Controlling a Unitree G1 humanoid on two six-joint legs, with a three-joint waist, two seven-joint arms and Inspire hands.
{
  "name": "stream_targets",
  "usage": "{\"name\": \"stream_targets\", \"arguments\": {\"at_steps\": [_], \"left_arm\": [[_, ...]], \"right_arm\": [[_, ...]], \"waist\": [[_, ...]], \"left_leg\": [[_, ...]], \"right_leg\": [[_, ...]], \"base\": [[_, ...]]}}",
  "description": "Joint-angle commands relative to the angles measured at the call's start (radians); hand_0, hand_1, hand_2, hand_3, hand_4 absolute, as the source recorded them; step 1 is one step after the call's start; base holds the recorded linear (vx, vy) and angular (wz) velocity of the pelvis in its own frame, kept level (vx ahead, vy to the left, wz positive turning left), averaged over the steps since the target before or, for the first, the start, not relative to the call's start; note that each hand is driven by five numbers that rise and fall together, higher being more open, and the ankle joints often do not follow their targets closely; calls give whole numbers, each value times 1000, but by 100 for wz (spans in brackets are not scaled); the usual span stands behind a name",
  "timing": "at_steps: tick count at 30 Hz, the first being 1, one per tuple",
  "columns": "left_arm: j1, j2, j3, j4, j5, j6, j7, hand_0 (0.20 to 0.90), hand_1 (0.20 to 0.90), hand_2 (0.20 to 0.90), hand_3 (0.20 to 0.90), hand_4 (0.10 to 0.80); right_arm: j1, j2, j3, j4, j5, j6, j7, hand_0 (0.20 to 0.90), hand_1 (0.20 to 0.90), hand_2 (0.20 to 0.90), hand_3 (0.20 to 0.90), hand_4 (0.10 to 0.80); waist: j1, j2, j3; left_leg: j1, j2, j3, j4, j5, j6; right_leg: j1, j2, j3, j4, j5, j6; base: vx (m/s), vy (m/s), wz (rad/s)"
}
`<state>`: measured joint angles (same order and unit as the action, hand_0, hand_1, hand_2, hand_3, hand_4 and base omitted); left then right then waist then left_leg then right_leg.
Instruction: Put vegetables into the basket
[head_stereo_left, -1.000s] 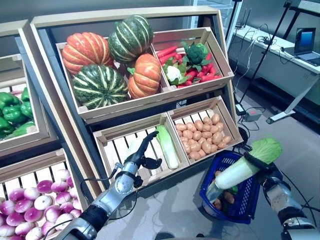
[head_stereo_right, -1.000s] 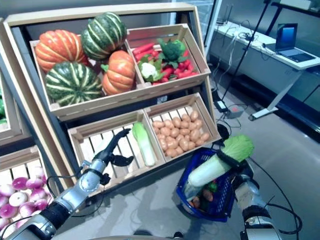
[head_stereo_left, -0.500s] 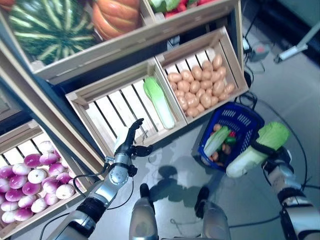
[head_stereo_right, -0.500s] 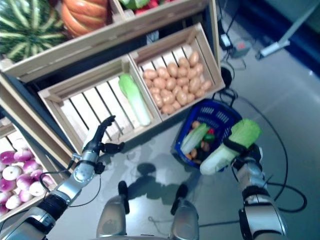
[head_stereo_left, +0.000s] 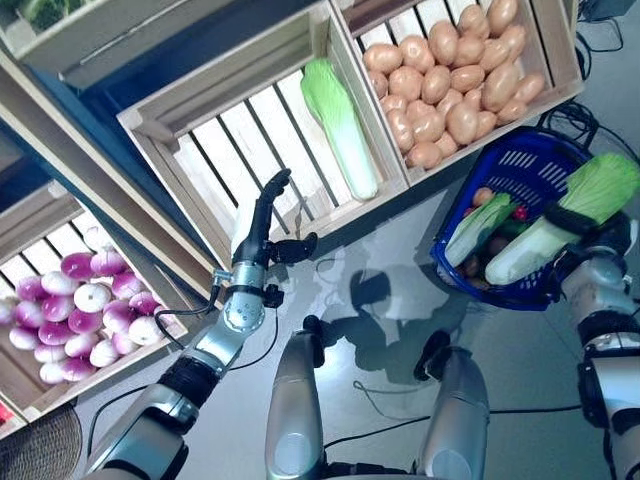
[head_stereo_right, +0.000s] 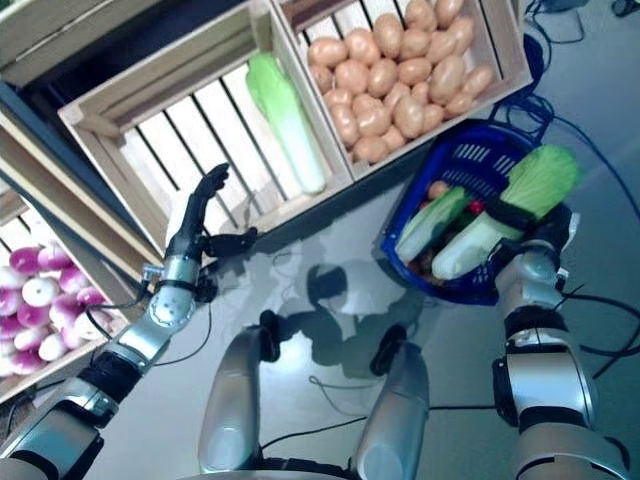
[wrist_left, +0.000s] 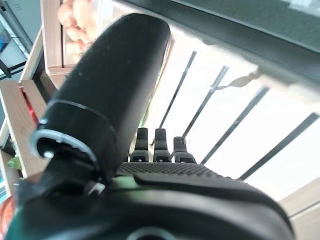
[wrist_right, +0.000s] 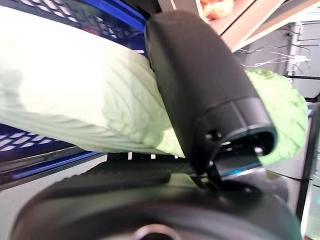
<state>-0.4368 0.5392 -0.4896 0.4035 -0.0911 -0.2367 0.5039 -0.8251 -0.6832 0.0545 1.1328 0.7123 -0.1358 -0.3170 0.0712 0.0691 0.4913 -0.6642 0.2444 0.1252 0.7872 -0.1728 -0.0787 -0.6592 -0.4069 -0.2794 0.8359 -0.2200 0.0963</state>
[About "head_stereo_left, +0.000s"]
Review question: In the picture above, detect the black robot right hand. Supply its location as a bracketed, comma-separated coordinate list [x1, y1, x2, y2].
[542, 202, 634, 251]

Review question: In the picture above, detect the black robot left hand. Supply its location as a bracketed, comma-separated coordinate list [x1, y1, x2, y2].
[232, 168, 320, 266]

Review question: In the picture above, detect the green white napa cabbage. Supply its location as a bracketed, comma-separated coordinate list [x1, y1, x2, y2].
[483, 152, 640, 286]
[299, 57, 380, 201]
[444, 192, 519, 264]

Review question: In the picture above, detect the blue plastic shopping basket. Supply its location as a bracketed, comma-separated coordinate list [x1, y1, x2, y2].
[429, 125, 594, 311]

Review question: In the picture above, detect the grey woven basket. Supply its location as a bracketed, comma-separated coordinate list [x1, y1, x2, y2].
[0, 403, 84, 480]

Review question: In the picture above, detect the wooden slatted cabbage crate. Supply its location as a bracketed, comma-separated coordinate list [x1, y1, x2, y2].
[115, 0, 410, 274]

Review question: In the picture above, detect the silver robot left leg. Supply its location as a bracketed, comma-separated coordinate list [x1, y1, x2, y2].
[264, 314, 326, 480]

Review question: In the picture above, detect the silver robot leg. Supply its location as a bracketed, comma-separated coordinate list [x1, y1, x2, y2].
[414, 329, 491, 480]
[264, 314, 326, 480]

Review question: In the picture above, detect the wooden potato crate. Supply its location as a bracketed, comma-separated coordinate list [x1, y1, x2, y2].
[329, 0, 586, 189]

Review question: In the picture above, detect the wooden pumpkin crate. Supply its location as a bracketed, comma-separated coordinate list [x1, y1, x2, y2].
[0, 0, 331, 91]

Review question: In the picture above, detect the silver robot right leg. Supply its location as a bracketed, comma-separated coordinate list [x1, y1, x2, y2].
[414, 329, 491, 480]

